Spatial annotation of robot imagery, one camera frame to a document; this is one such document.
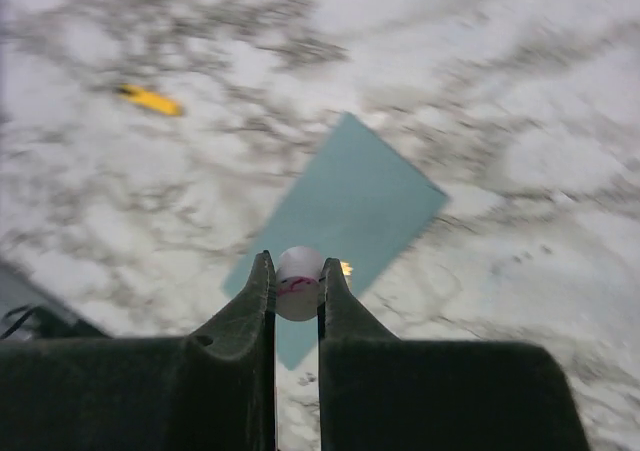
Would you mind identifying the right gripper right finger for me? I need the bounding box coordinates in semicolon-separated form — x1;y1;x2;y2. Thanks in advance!
318;259;589;450

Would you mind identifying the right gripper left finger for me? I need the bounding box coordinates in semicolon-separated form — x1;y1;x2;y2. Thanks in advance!
1;252;277;450

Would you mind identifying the white glue stick cap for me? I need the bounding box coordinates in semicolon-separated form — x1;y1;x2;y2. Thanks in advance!
276;246;324;322

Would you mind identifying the teal envelope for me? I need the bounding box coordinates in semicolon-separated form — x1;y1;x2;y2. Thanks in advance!
220;110;450;371

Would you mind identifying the yellow utility knife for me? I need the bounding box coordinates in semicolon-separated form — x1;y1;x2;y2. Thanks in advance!
114;84;184;116

